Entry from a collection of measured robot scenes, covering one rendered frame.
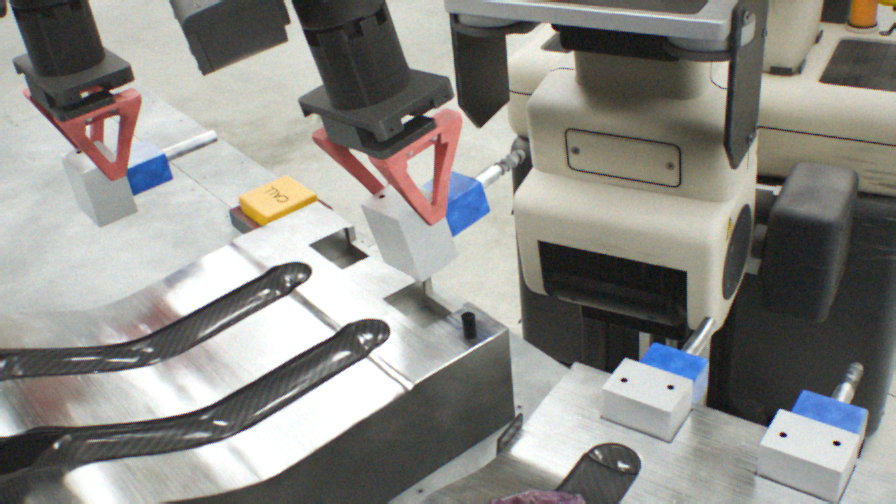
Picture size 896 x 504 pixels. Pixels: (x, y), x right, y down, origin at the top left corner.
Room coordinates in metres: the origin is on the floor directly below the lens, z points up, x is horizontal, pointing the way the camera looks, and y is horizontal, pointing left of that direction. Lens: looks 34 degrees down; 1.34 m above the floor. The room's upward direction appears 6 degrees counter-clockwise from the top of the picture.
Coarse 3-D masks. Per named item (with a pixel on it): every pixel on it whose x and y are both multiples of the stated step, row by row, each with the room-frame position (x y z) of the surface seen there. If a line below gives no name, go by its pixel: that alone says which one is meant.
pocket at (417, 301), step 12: (408, 288) 0.63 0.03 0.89; (420, 288) 0.64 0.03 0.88; (432, 288) 0.64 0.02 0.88; (384, 300) 0.62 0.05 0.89; (396, 300) 0.63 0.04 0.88; (408, 300) 0.63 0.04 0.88; (420, 300) 0.64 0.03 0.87; (432, 300) 0.63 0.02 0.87; (444, 300) 0.63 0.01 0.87; (408, 312) 0.63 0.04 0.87; (420, 312) 0.63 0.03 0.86; (432, 312) 0.63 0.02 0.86; (444, 312) 0.62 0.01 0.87; (420, 324) 0.62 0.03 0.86; (432, 324) 0.62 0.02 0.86
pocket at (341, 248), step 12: (348, 228) 0.73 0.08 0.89; (324, 240) 0.72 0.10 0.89; (336, 240) 0.72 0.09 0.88; (348, 240) 0.73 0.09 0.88; (324, 252) 0.72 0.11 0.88; (336, 252) 0.72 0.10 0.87; (348, 252) 0.73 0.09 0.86; (360, 252) 0.72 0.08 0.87; (372, 252) 0.71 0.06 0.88; (336, 264) 0.71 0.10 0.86; (348, 264) 0.71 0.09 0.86
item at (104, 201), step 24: (96, 144) 0.80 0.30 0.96; (144, 144) 0.81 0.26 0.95; (192, 144) 0.82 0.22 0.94; (72, 168) 0.76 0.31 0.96; (96, 168) 0.75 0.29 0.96; (144, 168) 0.78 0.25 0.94; (168, 168) 0.79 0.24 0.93; (96, 192) 0.75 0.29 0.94; (120, 192) 0.76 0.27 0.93; (96, 216) 0.74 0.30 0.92; (120, 216) 0.76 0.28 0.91
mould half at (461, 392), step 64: (256, 256) 0.70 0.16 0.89; (320, 256) 0.69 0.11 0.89; (0, 320) 0.61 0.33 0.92; (64, 320) 0.63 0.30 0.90; (128, 320) 0.64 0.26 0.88; (256, 320) 0.62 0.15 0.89; (320, 320) 0.60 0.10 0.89; (384, 320) 0.59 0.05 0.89; (448, 320) 0.58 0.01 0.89; (0, 384) 0.52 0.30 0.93; (64, 384) 0.53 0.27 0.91; (128, 384) 0.55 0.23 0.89; (192, 384) 0.55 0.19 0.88; (384, 384) 0.52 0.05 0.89; (448, 384) 0.53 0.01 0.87; (512, 384) 0.57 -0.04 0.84; (256, 448) 0.48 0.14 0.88; (320, 448) 0.47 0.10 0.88; (384, 448) 0.50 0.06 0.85; (448, 448) 0.53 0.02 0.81
